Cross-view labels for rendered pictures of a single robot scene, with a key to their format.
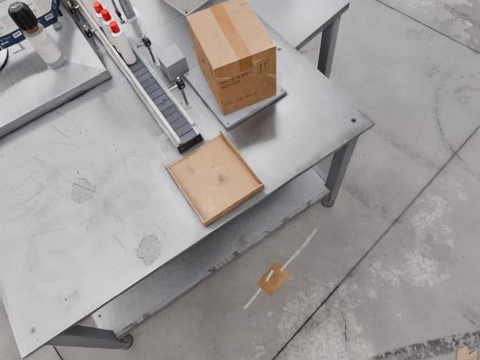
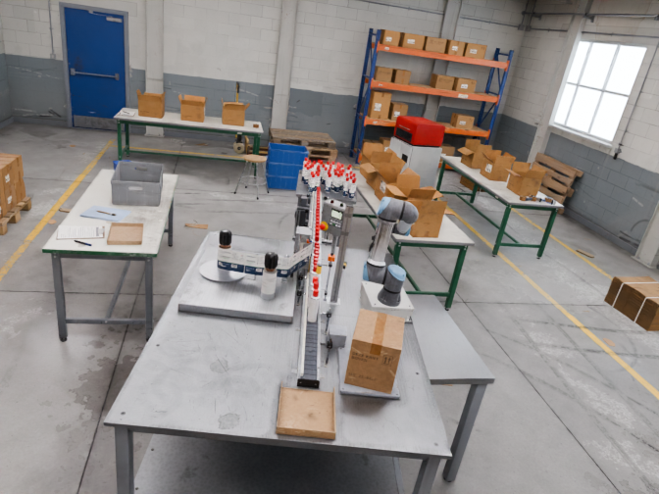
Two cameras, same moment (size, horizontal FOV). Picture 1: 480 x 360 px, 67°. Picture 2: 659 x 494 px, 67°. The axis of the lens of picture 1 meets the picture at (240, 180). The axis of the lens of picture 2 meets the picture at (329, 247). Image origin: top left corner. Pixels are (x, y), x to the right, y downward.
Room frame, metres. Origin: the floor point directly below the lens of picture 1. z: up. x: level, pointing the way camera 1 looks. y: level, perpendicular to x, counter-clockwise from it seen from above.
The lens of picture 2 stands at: (-1.04, -0.49, 2.47)
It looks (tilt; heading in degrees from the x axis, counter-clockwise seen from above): 24 degrees down; 19
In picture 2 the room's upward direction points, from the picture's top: 9 degrees clockwise
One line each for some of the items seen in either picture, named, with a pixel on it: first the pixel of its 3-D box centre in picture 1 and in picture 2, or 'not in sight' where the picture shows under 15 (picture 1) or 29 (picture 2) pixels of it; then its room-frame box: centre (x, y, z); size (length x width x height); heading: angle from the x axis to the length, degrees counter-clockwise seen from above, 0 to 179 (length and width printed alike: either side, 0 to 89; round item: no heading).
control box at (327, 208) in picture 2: not in sight; (336, 219); (1.70, 0.46, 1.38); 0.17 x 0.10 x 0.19; 79
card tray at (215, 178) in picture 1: (213, 175); (307, 409); (0.65, 0.10, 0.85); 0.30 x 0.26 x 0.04; 24
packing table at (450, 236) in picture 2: not in sight; (392, 231); (4.26, 0.64, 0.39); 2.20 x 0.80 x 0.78; 34
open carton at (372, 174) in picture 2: not in sight; (380, 172); (4.56, 1.00, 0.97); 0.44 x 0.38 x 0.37; 129
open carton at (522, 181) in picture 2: not in sight; (522, 178); (5.94, -0.57, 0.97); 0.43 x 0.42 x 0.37; 121
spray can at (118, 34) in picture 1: (122, 43); (314, 305); (1.29, 0.37, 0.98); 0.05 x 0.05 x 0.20
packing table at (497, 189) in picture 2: not in sight; (487, 203); (6.46, -0.20, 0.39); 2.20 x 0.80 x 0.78; 34
